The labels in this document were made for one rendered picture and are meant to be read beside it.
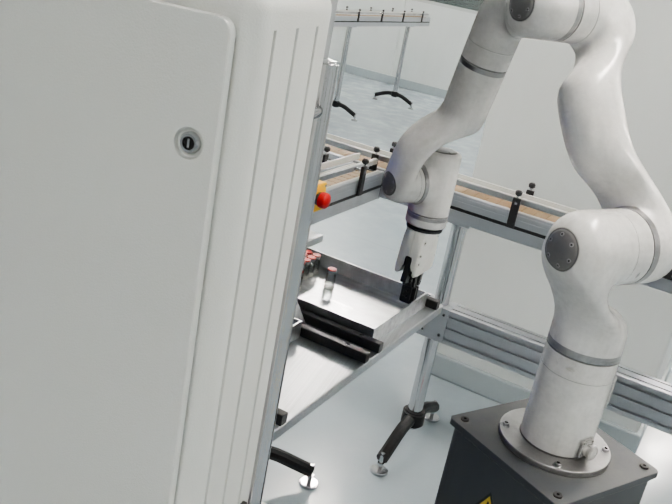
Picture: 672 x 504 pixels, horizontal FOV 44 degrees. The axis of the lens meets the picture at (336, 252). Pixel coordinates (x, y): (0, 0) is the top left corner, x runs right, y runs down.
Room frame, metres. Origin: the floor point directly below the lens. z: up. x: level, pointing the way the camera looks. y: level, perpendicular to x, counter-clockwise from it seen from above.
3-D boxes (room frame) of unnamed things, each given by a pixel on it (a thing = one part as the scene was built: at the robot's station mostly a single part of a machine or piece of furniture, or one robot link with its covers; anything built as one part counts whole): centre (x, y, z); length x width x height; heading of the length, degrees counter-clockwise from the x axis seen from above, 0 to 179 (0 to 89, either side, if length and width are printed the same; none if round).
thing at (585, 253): (1.24, -0.40, 1.16); 0.19 x 0.12 x 0.24; 124
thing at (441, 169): (1.64, -0.17, 1.17); 0.09 x 0.08 x 0.13; 124
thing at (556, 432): (1.25, -0.43, 0.95); 0.19 x 0.19 x 0.18
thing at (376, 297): (1.64, 0.00, 0.90); 0.34 x 0.26 x 0.04; 64
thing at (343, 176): (2.29, 0.10, 0.92); 0.69 x 0.16 x 0.16; 154
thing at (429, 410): (2.52, -0.37, 0.07); 0.50 x 0.08 x 0.14; 154
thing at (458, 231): (2.52, -0.37, 0.46); 0.09 x 0.09 x 0.77; 64
